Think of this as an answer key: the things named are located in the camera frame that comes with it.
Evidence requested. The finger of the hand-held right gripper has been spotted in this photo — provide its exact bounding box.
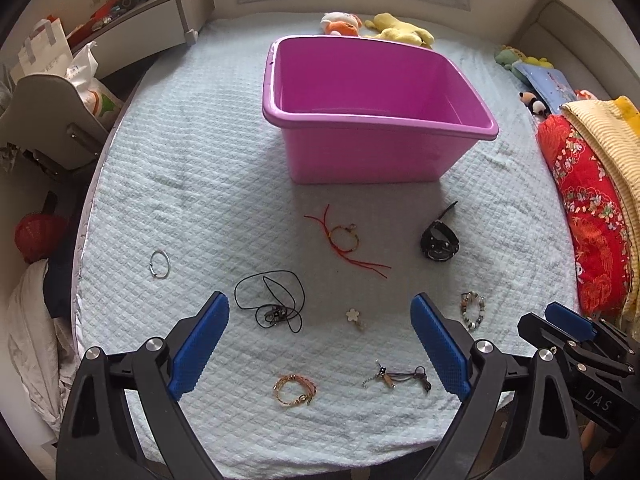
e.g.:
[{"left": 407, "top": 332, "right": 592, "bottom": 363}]
[
  {"left": 544, "top": 301, "right": 598, "bottom": 342},
  {"left": 517, "top": 312, "right": 576, "bottom": 356}
]

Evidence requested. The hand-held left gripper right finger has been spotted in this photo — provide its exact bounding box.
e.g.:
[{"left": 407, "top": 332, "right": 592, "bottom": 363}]
[{"left": 410, "top": 294, "right": 586, "bottom": 480}]

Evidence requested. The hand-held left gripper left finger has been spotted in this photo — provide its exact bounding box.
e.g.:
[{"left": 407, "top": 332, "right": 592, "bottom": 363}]
[{"left": 56, "top": 291, "right": 231, "bottom": 480}]

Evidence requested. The beaded bracelet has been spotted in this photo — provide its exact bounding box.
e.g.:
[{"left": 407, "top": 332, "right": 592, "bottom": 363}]
[{"left": 460, "top": 291, "right": 486, "bottom": 331}]

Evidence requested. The brown cord bracelet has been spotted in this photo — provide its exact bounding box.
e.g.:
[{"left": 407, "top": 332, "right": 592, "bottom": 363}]
[{"left": 362, "top": 364, "right": 432, "bottom": 394}]

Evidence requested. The black cord pendant necklace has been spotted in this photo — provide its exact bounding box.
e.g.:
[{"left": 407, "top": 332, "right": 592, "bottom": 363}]
[{"left": 234, "top": 270, "right": 307, "bottom": 333}]

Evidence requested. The purple plastic bin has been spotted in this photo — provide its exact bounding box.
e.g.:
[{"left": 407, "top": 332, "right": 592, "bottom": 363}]
[{"left": 262, "top": 35, "right": 500, "bottom": 185}]

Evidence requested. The person's right hand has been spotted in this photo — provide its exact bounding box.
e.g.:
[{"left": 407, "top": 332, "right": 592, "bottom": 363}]
[{"left": 580, "top": 417, "right": 623, "bottom": 480}]

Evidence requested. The black wrist watch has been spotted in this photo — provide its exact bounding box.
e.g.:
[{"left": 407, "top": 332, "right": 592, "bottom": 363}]
[{"left": 420, "top": 201, "right": 459, "bottom": 262}]

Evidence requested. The white crumpled cloth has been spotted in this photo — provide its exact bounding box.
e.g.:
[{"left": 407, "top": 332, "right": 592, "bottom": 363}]
[{"left": 7, "top": 259, "right": 76, "bottom": 441}]

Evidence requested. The light blue quilted blanket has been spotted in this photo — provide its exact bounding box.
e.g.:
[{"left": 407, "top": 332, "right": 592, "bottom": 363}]
[{"left": 72, "top": 10, "right": 583, "bottom": 476}]

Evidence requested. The red ball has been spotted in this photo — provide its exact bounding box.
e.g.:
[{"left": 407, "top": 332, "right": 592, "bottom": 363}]
[{"left": 14, "top": 212, "right": 68, "bottom": 263}]

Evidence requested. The panda plush toy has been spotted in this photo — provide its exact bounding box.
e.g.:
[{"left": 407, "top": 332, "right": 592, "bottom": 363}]
[{"left": 518, "top": 90, "right": 551, "bottom": 117}]

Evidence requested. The green plush toy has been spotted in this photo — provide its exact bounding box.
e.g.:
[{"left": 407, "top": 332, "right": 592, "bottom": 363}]
[{"left": 495, "top": 45, "right": 555, "bottom": 72}]

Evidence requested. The white printed plastic pack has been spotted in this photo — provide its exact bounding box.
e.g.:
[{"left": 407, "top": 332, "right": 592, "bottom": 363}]
[{"left": 65, "top": 42, "right": 125, "bottom": 121}]

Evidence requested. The yellow plush toy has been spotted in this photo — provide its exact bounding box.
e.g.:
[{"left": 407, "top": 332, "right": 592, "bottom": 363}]
[{"left": 363, "top": 12, "right": 436, "bottom": 50}]

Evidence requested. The grey bedside cabinet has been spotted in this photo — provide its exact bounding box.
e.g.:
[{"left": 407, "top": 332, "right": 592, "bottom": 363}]
[{"left": 65, "top": 0, "right": 216, "bottom": 81}]

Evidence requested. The white paper bag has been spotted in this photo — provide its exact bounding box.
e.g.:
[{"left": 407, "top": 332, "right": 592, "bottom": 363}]
[{"left": 10, "top": 17, "right": 73, "bottom": 81}]

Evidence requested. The orange white plush toy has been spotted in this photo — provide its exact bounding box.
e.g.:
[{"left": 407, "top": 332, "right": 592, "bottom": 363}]
[{"left": 320, "top": 11, "right": 364, "bottom": 38}]

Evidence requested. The shelf clutter of toys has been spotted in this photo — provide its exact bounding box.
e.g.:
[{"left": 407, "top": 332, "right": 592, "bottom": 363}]
[{"left": 65, "top": 0, "right": 166, "bottom": 46}]

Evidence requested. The silver ring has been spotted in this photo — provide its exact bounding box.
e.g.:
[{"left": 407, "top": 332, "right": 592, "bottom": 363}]
[{"left": 150, "top": 250, "right": 172, "bottom": 279}]

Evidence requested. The red string bracelet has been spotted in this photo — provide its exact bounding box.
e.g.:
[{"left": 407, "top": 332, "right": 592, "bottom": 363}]
[{"left": 304, "top": 204, "right": 392, "bottom": 279}]

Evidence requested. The grey padded bed rail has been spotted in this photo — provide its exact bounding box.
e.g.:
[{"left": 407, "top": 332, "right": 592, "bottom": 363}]
[{"left": 510, "top": 0, "right": 640, "bottom": 106}]

